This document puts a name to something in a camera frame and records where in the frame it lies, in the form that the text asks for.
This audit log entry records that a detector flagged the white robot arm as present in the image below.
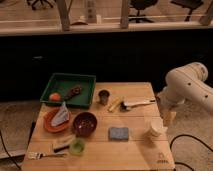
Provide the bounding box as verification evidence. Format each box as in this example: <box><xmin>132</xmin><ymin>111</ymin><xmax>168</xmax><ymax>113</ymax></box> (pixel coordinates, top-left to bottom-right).
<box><xmin>157</xmin><ymin>62</ymin><xmax>213</xmax><ymax>127</ymax></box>

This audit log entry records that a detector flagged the black cable on floor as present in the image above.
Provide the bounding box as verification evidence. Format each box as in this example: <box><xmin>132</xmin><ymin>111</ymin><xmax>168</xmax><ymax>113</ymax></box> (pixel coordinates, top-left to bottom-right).
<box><xmin>169</xmin><ymin>133</ymin><xmax>213</xmax><ymax>171</ymax></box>

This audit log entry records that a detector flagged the orange fruit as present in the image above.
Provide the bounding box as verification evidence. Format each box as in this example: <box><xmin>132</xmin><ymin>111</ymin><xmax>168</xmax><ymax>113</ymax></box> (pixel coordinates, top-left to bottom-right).
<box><xmin>49</xmin><ymin>93</ymin><xmax>61</xmax><ymax>102</ymax></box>

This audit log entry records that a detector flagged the yellow banana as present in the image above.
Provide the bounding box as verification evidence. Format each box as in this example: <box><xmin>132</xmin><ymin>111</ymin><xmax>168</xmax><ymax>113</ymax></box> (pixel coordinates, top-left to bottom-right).
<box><xmin>108</xmin><ymin>98</ymin><xmax>123</xmax><ymax>112</ymax></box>

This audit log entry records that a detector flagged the white paper cup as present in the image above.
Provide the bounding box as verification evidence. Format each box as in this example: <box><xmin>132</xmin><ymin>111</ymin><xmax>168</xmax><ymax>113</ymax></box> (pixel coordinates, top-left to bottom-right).
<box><xmin>148</xmin><ymin>121</ymin><xmax>164</xmax><ymax>137</ymax></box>

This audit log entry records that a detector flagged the black cable left floor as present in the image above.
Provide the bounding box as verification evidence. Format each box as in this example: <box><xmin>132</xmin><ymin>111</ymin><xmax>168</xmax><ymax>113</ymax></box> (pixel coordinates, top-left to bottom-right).
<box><xmin>0</xmin><ymin>129</ymin><xmax>22</xmax><ymax>171</ymax></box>

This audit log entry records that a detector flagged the dark red bowl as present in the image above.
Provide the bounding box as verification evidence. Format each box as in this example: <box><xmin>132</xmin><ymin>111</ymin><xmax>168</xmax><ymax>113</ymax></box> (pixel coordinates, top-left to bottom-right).
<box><xmin>72</xmin><ymin>112</ymin><xmax>97</xmax><ymax>137</ymax></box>

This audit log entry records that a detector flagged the green plastic tray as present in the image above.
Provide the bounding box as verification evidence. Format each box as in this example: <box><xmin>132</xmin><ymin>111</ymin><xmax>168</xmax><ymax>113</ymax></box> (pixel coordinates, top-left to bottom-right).
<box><xmin>40</xmin><ymin>73</ymin><xmax>96</xmax><ymax>109</ymax></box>

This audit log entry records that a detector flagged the small metal cup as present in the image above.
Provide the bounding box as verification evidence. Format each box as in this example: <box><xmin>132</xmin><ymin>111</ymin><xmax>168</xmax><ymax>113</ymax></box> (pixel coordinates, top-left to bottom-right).
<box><xmin>98</xmin><ymin>90</ymin><xmax>110</xmax><ymax>105</ymax></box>

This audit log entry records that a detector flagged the grey folded cloth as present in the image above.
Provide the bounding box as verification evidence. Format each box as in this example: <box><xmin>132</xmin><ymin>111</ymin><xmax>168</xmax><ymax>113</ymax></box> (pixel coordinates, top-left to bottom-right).
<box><xmin>51</xmin><ymin>102</ymin><xmax>69</xmax><ymax>127</ymax></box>

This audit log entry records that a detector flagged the black office chair right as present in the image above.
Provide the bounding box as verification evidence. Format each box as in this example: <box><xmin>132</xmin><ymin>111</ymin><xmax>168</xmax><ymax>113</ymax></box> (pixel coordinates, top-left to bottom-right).
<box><xmin>171</xmin><ymin>0</ymin><xmax>204</xmax><ymax>22</ymax></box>

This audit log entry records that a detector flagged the black office chair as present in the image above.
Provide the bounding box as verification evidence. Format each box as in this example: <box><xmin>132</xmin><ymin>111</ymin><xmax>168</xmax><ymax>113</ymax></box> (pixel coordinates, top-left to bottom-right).
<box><xmin>26</xmin><ymin>0</ymin><xmax>53</xmax><ymax>10</ymax></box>
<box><xmin>171</xmin><ymin>0</ymin><xmax>204</xmax><ymax>22</ymax></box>
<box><xmin>129</xmin><ymin>0</ymin><xmax>158</xmax><ymax>23</ymax></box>

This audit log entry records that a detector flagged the black office chair left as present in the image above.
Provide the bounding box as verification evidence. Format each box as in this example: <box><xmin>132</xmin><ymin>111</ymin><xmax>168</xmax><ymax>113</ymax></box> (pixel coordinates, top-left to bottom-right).
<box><xmin>26</xmin><ymin>0</ymin><xmax>53</xmax><ymax>10</ymax></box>

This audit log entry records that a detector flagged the silver fork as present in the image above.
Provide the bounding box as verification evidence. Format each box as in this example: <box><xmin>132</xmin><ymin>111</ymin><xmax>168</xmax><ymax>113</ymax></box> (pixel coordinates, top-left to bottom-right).
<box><xmin>27</xmin><ymin>152</ymin><xmax>67</xmax><ymax>160</ymax></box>

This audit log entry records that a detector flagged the blue sponge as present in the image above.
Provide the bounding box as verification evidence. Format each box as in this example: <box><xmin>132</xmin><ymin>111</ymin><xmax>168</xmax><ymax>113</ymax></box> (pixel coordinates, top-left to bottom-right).
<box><xmin>108</xmin><ymin>127</ymin><xmax>129</xmax><ymax>140</ymax></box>

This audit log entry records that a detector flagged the wooden block brush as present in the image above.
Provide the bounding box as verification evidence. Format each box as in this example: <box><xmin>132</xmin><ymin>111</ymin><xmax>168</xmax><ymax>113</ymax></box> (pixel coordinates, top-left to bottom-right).
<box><xmin>52</xmin><ymin>135</ymin><xmax>75</xmax><ymax>153</ymax></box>

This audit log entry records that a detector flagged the small green cup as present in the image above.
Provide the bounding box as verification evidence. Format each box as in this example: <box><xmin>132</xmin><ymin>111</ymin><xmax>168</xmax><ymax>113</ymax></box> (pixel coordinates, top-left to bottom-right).
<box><xmin>69</xmin><ymin>138</ymin><xmax>85</xmax><ymax>155</ymax></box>

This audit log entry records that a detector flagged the dark brown scrub brush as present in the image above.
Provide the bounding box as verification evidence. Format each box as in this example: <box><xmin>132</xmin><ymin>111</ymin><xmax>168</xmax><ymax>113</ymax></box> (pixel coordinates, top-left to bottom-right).
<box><xmin>64</xmin><ymin>86</ymin><xmax>82</xmax><ymax>101</ymax></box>

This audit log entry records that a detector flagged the orange plate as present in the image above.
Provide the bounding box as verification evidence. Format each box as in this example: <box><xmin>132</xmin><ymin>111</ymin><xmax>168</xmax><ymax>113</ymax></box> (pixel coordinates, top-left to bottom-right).
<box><xmin>43</xmin><ymin>108</ymin><xmax>71</xmax><ymax>133</ymax></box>

